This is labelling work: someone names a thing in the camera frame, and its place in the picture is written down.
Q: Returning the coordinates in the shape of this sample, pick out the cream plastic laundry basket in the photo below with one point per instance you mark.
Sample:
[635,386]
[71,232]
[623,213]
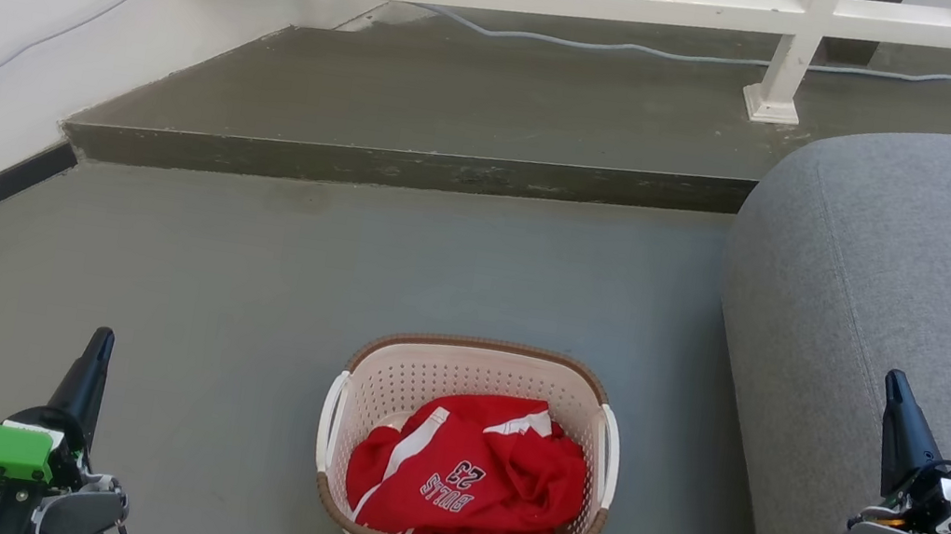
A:
[470,368]

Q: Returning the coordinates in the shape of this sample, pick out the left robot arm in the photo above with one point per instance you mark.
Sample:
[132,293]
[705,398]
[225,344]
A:
[76,514]

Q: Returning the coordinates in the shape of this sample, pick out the grey fabric sofa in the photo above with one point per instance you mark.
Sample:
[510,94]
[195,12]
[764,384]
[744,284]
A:
[911,257]

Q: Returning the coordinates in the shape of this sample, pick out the red Bulls jersey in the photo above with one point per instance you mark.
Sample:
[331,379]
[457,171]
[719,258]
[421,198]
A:
[481,485]

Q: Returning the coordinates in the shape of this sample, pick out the raised concrete step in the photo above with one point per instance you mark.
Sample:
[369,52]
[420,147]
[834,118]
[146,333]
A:
[462,105]

